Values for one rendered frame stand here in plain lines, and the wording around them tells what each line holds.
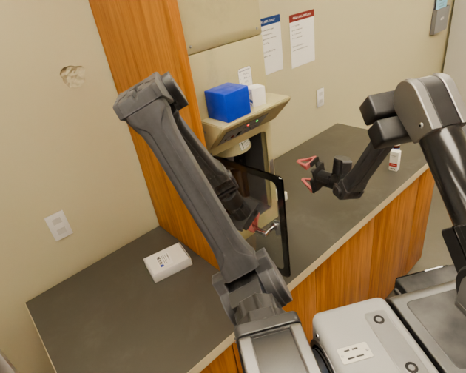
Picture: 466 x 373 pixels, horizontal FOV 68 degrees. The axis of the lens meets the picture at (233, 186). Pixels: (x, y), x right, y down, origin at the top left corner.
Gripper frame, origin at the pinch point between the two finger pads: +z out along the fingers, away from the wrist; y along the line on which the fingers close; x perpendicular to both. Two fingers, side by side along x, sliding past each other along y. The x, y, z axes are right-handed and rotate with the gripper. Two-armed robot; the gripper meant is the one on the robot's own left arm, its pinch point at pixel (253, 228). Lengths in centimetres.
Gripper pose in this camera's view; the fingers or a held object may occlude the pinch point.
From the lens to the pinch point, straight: 112.3
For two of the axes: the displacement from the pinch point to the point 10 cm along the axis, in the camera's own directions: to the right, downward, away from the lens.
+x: 7.2, 2.5, -6.5
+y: -5.5, 7.7, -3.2
